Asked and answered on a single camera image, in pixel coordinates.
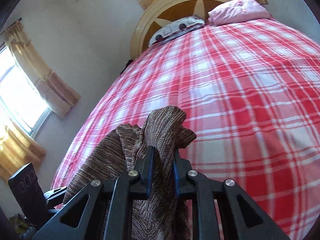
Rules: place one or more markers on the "cream and brown headboard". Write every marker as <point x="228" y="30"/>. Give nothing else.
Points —
<point x="162" y="12"/>

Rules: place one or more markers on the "black curtain rod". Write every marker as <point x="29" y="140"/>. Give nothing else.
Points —
<point x="19" y="20"/>

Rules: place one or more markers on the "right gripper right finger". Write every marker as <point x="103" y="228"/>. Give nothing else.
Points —
<point x="221" y="209"/>

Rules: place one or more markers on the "red white plaid bedspread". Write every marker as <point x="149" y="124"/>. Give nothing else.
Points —
<point x="251" y="94"/>

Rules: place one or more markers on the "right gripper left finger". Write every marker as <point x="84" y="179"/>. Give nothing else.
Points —
<point x="103" y="209"/>

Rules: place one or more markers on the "yellow curtain lower left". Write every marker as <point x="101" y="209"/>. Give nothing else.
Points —
<point x="18" y="149"/>

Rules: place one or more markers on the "white patterned pillow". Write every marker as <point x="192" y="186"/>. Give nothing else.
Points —
<point x="176" y="29"/>

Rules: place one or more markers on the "left window frame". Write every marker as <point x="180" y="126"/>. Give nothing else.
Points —
<point x="19" y="98"/>

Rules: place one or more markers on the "pink pillow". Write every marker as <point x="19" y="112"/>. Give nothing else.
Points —
<point x="237" y="11"/>

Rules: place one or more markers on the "yellow curtain left window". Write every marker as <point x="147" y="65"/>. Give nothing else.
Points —
<point x="59" y="96"/>

